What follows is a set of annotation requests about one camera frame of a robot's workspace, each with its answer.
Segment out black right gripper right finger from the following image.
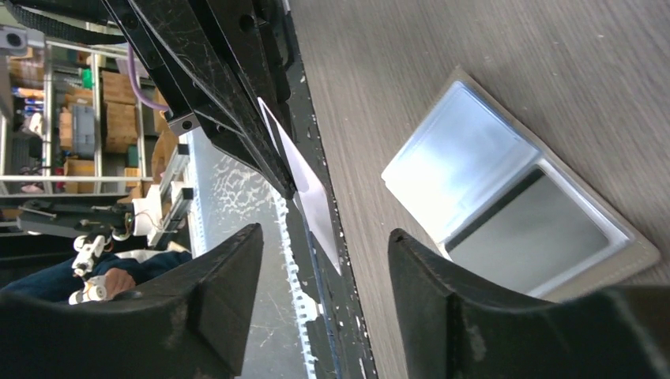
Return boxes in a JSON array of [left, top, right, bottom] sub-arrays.
[[388, 228, 669, 378]]

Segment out white magnetic stripe card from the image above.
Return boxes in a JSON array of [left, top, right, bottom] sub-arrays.
[[257, 96, 341, 275]]

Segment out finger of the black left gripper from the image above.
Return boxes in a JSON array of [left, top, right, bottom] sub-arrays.
[[105, 1, 296, 199]]

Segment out taupe leather card holder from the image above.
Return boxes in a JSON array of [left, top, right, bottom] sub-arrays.
[[382, 68, 661, 302]]

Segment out person in blue shirt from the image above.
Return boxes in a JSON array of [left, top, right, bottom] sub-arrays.
[[1, 250, 192, 302]]

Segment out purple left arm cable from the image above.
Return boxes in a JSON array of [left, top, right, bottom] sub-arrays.
[[126, 44, 171, 113]]

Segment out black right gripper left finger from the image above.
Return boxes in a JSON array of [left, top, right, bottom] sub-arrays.
[[1, 223, 263, 378]]

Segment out background storage shelves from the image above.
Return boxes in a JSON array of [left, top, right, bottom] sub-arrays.
[[1, 25, 158, 201]]

